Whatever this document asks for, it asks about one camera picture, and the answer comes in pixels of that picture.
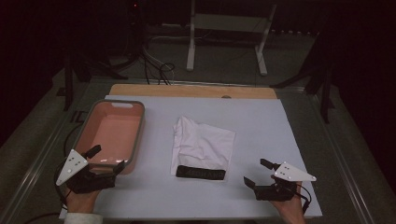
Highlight black tripod stand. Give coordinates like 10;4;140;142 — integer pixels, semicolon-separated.
270;29;336;124

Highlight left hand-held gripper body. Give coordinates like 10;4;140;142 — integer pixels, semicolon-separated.
55;148;119;194

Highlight white underwear black waistband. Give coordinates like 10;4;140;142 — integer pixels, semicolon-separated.
170;115;236;181

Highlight white metal stand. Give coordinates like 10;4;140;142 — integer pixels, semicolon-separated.
186;0;278;77

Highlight person's right hand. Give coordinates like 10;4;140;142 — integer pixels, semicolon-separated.
269;183;307;224

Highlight black floor cable loop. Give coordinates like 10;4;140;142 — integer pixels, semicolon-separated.
141;34;176;86

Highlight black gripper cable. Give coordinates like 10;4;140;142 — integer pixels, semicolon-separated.
293;183;313;216
53;161;69;208

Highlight black cables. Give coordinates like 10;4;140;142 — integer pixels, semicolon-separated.
142;35;176;83

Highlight black pole stand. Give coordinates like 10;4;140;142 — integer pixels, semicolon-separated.
125;0;148;68

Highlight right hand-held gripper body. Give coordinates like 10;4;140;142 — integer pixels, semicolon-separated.
253;161;318;202

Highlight pink bin grey rim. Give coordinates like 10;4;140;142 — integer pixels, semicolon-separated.
72;99;146;175

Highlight person's left hand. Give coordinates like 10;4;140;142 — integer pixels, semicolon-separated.
64;186;102;216

